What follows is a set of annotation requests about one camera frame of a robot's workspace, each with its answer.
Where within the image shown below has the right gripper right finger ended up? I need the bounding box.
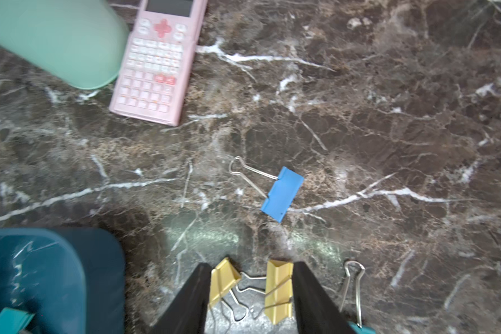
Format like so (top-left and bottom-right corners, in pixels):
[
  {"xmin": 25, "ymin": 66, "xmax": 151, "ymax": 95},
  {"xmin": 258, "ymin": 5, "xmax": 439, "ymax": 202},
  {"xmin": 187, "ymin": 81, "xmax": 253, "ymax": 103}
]
[{"xmin": 292, "ymin": 262, "xmax": 355, "ymax": 334}]

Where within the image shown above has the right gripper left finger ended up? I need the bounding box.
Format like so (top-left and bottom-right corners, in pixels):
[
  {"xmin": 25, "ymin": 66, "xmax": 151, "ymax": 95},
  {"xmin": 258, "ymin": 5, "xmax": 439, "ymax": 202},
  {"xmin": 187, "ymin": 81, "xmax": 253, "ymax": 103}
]
[{"xmin": 150, "ymin": 262, "xmax": 212, "ymax": 333}]

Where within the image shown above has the yellow binder clip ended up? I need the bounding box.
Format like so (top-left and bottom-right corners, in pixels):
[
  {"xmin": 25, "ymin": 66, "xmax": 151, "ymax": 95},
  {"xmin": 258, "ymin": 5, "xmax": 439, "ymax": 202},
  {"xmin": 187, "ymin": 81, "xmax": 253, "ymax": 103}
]
[
  {"xmin": 235, "ymin": 259, "xmax": 295, "ymax": 326},
  {"xmin": 208, "ymin": 257, "xmax": 250, "ymax": 323}
]

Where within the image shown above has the small teal binder clip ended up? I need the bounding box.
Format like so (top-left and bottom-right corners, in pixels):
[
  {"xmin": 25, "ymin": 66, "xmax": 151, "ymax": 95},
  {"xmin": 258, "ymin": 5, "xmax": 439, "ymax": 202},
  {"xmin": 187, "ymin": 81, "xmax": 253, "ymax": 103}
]
[{"xmin": 339, "ymin": 260, "xmax": 377, "ymax": 334}]

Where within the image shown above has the teal plastic storage box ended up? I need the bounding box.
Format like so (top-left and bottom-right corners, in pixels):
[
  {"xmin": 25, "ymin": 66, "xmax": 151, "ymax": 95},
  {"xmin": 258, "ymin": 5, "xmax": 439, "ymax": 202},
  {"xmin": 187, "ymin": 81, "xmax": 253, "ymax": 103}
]
[{"xmin": 0, "ymin": 228, "xmax": 125, "ymax": 333}]

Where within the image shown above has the blue binder clip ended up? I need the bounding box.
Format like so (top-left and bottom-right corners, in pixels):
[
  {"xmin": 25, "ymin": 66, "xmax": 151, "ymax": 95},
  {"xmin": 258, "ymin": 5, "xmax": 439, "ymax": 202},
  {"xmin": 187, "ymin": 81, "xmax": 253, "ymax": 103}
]
[{"xmin": 228, "ymin": 156, "xmax": 304, "ymax": 223}]

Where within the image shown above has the pink calculator on table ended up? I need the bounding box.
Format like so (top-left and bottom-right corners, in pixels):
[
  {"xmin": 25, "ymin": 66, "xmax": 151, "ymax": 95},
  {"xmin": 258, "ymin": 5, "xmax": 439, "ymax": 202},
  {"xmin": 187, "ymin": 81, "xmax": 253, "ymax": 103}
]
[{"xmin": 109, "ymin": 0, "xmax": 207, "ymax": 127}]

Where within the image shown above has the mint green pen cup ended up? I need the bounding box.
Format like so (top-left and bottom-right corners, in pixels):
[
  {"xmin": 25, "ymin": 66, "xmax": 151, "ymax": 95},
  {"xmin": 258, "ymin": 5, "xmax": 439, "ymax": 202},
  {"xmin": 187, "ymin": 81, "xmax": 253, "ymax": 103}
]
[{"xmin": 0, "ymin": 1, "xmax": 129, "ymax": 90}]

